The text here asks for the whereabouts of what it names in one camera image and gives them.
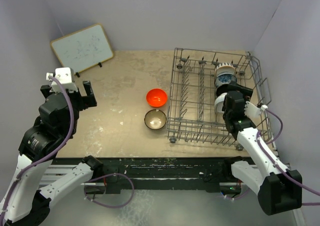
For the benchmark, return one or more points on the grey wire dish rack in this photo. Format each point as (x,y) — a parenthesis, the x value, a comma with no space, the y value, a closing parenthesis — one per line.
(191,115)

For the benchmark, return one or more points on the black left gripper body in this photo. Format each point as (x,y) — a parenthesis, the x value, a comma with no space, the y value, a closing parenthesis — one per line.
(81,101)

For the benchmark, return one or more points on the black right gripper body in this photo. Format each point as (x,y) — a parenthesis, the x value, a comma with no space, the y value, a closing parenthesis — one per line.
(247,93)

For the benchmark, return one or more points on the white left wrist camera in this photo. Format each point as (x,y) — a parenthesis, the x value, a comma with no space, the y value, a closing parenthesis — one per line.
(66,77)

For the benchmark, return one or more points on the brown glazed bowl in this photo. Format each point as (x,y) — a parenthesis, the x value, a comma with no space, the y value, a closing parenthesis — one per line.
(155,119)

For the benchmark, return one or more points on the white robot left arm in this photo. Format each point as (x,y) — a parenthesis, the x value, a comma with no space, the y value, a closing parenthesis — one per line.
(26,203)

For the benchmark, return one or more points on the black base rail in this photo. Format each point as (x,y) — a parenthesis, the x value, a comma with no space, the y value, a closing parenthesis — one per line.
(181,173)

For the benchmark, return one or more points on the blue patterned bowl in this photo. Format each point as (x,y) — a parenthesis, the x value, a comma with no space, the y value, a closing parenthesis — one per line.
(224,78)

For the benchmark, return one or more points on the black glossy bowl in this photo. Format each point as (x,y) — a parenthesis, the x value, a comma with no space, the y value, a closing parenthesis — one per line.
(221,88)

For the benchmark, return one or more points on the white orange rimmed striped bowl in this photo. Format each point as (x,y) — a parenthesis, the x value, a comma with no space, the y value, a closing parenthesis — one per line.
(225,68)

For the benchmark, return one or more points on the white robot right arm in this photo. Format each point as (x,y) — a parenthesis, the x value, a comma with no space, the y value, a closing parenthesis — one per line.
(277,188)

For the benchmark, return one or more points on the yellow framed whiteboard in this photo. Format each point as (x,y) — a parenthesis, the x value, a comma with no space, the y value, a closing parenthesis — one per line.
(83,49)

